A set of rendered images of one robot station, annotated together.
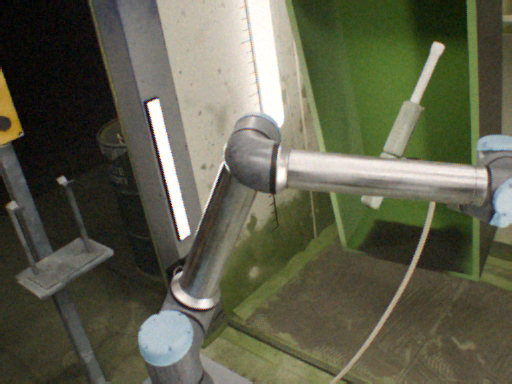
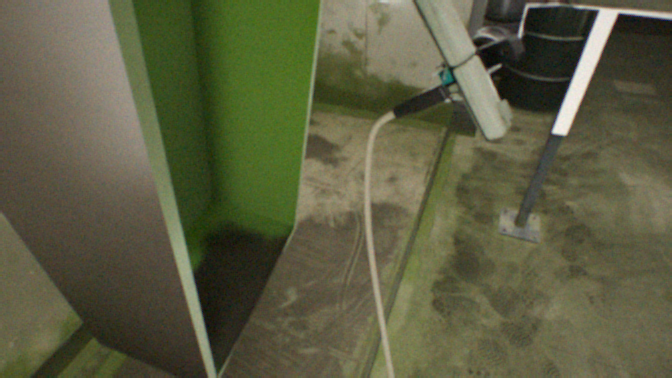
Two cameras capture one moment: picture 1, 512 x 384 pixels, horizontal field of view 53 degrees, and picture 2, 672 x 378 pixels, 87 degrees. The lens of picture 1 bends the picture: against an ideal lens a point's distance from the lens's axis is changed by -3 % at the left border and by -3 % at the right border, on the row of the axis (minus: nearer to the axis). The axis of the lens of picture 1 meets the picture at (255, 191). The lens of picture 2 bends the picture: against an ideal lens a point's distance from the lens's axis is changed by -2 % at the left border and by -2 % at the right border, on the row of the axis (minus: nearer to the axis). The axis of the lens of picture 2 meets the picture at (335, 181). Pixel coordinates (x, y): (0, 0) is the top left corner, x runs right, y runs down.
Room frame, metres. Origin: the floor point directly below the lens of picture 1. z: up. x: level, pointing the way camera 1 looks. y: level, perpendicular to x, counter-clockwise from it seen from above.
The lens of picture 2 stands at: (1.75, 0.13, 1.47)
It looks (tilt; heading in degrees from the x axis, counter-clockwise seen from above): 40 degrees down; 251
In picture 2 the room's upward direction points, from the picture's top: 3 degrees counter-clockwise
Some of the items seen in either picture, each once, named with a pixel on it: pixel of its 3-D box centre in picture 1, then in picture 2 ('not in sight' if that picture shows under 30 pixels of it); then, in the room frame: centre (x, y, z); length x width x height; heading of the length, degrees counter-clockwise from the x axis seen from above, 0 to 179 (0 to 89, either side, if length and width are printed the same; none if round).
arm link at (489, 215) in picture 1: (490, 203); (497, 40); (1.07, -0.56, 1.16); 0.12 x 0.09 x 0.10; 32
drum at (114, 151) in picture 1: (163, 192); not in sight; (2.86, 0.54, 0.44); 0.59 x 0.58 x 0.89; 27
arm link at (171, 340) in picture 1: (171, 349); not in sight; (1.11, 0.30, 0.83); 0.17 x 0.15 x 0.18; 166
